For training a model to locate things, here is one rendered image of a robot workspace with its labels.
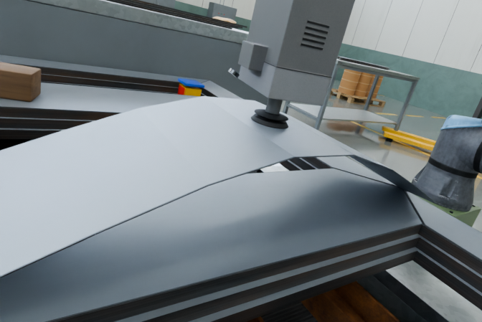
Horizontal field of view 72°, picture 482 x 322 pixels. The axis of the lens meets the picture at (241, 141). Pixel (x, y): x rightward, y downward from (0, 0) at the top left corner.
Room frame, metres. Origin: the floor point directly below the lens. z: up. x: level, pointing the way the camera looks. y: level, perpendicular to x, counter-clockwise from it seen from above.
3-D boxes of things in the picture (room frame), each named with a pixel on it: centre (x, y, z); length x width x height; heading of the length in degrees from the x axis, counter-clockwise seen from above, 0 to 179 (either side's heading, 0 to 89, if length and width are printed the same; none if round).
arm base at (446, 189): (0.86, -0.56, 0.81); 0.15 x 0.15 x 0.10
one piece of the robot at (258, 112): (0.36, -0.03, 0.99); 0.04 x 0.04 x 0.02
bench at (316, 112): (4.85, -1.39, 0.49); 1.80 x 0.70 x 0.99; 126
